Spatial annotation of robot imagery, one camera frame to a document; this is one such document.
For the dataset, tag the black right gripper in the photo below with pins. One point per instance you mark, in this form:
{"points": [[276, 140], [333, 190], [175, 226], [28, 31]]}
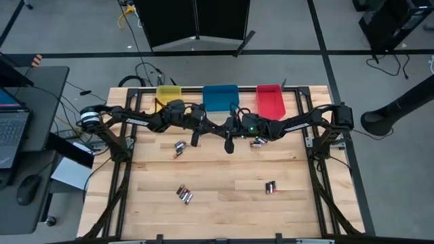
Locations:
{"points": [[254, 125]]}

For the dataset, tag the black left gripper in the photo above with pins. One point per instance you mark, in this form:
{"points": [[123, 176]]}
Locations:
{"points": [[181, 117]]}

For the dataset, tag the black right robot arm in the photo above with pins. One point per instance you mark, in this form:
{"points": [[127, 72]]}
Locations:
{"points": [[296, 127]]}

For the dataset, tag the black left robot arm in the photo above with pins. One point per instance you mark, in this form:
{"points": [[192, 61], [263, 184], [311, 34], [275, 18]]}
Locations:
{"points": [[135, 121]]}

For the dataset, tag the blue plastic bin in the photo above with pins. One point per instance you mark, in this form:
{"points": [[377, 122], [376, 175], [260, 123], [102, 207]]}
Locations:
{"points": [[220, 98]]}

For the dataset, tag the yellow plastic bin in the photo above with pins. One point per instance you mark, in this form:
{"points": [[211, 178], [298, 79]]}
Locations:
{"points": [[167, 93]]}

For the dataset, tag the red plastic bin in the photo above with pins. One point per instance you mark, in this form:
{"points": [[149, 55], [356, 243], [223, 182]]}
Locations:
{"points": [[271, 101]]}

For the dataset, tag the black folding partition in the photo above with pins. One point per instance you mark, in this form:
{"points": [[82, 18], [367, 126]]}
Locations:
{"points": [[169, 20]]}

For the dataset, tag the grey power strip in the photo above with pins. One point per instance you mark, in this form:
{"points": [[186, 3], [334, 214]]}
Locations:
{"points": [[68, 133]]}

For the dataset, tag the grey flat box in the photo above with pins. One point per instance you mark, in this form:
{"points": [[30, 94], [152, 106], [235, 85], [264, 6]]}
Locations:
{"points": [[71, 173]]}

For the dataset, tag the dark grey desk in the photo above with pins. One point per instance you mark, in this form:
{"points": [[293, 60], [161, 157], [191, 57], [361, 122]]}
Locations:
{"points": [[54, 78]]}

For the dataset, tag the thick black stand pole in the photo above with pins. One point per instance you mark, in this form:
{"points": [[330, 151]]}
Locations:
{"points": [[400, 105]]}

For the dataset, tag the orange striped tag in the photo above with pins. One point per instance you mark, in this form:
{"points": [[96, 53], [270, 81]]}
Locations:
{"points": [[36, 60]]}

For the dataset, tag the black desk caster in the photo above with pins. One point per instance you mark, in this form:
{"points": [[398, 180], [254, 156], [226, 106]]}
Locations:
{"points": [[51, 221]]}

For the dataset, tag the black computer mouse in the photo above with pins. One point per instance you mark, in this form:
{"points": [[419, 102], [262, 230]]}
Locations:
{"points": [[28, 189]]}

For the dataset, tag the black laptop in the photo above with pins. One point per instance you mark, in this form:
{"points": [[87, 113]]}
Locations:
{"points": [[13, 132]]}

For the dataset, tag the black equipment rack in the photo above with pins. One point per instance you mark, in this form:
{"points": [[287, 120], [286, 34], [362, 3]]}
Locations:
{"points": [[390, 20]]}

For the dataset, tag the black office chair base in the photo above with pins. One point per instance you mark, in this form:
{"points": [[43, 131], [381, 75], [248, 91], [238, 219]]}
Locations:
{"points": [[28, 4]]}

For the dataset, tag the silver metal bracket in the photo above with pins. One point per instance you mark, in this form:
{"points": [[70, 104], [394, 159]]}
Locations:
{"points": [[309, 141], [339, 145]]}

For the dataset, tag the black aluminium table frame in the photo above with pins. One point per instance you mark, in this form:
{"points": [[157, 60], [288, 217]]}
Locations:
{"points": [[304, 91]]}

